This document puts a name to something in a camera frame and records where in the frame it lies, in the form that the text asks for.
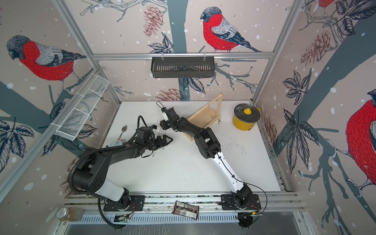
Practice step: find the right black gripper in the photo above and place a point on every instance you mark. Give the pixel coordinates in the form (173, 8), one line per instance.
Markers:
(164, 124)

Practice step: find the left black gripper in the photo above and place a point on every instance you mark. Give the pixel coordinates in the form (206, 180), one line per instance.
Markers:
(164, 143)

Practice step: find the wooden jewelry display stand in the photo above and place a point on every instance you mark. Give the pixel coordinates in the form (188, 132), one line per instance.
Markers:
(208, 114)

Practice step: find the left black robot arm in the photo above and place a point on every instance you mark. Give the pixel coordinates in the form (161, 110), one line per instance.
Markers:
(89, 174)

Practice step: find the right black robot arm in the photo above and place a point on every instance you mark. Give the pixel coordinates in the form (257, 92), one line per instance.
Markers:
(209, 147)

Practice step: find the metal spoon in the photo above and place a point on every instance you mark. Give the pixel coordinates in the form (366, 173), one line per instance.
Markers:
(123, 129)

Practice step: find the yellow can with white lid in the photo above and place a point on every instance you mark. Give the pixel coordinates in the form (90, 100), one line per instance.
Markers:
(117, 143)

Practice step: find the dark snack wrapper packet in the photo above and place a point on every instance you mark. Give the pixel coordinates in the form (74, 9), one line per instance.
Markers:
(186, 209)

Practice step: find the yellow pot with black lid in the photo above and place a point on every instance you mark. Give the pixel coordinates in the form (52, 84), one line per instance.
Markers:
(245, 116)

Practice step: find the small electronics board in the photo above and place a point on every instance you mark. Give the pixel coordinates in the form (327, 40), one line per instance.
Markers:
(122, 218)

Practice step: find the glass jar with metal lid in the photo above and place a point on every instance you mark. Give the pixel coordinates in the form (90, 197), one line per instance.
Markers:
(70, 214)

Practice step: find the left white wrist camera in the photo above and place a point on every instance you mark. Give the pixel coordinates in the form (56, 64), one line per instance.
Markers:
(154, 131)

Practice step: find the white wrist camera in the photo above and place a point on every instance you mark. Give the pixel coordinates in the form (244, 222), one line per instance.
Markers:
(154, 131)
(164, 113)

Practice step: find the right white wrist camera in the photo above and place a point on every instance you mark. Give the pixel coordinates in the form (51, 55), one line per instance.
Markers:
(164, 113)

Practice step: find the black hanging wire basket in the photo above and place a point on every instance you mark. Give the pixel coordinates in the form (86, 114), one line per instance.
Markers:
(183, 67)

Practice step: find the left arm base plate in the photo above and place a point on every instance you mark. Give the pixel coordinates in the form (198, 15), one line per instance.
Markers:
(135, 202)

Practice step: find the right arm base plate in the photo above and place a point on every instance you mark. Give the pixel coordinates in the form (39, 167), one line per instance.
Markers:
(230, 202)

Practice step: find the white mesh wall shelf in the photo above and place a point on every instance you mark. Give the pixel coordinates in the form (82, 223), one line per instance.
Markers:
(88, 98)

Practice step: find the black round fixture under rail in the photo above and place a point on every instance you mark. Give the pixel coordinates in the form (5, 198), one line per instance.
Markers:
(245, 219)

